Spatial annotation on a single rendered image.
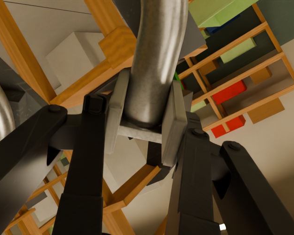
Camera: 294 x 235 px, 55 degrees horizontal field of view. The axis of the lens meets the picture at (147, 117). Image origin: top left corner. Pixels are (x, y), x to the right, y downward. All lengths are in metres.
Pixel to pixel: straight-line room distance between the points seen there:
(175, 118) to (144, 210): 7.80
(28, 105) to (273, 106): 5.43
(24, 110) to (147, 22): 0.16
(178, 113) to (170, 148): 0.02
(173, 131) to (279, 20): 5.90
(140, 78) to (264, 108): 5.46
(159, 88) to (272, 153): 6.26
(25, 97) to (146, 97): 0.14
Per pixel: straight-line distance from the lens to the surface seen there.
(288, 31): 6.03
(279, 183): 6.68
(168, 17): 0.18
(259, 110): 5.64
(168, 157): 0.16
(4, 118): 0.26
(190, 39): 0.23
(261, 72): 5.53
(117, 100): 0.16
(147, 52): 0.18
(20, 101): 0.28
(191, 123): 0.17
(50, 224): 5.47
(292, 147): 6.38
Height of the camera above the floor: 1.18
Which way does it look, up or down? level
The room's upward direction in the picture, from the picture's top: 151 degrees clockwise
